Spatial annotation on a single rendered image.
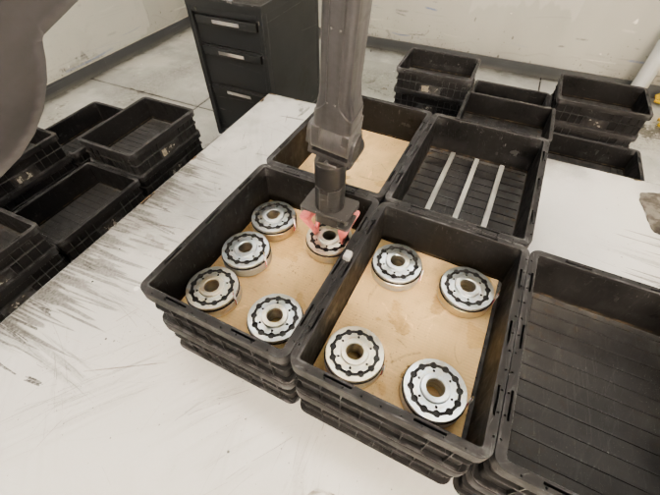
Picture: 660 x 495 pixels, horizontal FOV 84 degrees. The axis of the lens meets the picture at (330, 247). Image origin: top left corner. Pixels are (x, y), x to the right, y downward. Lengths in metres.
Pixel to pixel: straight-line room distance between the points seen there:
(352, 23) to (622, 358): 0.71
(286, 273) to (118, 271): 0.48
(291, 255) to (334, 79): 0.42
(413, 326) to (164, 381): 0.52
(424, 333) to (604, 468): 0.32
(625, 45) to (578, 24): 0.38
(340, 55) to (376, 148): 0.64
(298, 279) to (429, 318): 0.27
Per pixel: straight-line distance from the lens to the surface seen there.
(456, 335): 0.74
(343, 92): 0.53
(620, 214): 1.37
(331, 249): 0.78
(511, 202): 1.03
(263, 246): 0.80
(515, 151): 1.12
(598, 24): 3.84
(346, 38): 0.49
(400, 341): 0.71
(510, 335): 0.65
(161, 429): 0.84
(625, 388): 0.83
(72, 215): 1.87
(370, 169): 1.03
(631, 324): 0.91
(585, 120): 2.23
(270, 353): 0.58
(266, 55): 2.10
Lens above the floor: 1.45
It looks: 49 degrees down
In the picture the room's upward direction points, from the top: straight up
